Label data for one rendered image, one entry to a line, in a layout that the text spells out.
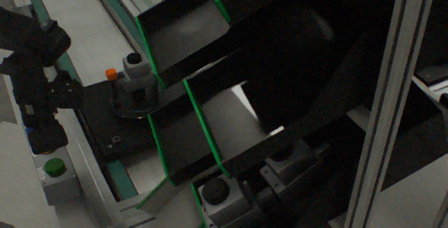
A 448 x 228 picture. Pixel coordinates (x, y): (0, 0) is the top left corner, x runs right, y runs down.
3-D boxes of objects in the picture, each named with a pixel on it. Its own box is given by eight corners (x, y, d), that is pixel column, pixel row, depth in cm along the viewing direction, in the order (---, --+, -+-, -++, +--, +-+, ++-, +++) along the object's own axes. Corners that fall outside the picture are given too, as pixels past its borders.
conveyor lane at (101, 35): (131, 232, 103) (124, 199, 96) (40, 31, 158) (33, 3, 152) (257, 182, 113) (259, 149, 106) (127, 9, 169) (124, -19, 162)
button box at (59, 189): (49, 207, 102) (41, 186, 98) (27, 142, 116) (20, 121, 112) (82, 195, 104) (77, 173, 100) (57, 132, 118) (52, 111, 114)
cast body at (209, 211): (220, 245, 61) (193, 217, 56) (210, 217, 64) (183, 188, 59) (283, 210, 60) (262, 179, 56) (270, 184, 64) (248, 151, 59)
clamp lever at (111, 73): (112, 103, 110) (107, 74, 105) (109, 98, 112) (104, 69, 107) (128, 99, 112) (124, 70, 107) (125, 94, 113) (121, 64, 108)
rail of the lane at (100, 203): (109, 263, 97) (99, 227, 90) (19, 37, 156) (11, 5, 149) (136, 252, 99) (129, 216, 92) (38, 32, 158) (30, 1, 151)
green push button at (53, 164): (48, 182, 100) (46, 174, 99) (43, 168, 103) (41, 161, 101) (68, 175, 101) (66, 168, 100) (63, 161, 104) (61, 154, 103)
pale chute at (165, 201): (173, 278, 81) (151, 271, 78) (155, 214, 90) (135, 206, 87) (304, 160, 72) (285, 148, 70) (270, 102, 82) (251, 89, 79)
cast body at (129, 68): (127, 94, 109) (122, 66, 104) (120, 82, 112) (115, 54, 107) (164, 82, 112) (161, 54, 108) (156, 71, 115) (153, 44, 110)
